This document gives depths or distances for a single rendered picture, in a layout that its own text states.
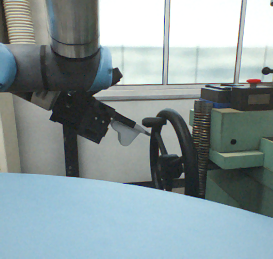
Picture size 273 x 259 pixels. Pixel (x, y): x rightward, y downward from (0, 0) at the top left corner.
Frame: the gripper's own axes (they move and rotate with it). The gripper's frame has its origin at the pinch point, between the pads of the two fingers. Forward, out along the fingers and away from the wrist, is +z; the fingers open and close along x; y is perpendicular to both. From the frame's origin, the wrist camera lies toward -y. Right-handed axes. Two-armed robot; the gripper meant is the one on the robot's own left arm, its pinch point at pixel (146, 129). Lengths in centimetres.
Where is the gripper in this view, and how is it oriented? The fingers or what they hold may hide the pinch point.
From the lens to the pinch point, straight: 56.8
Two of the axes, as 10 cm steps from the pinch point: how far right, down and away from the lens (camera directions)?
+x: 1.9, 1.3, -9.7
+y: -4.6, 8.9, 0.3
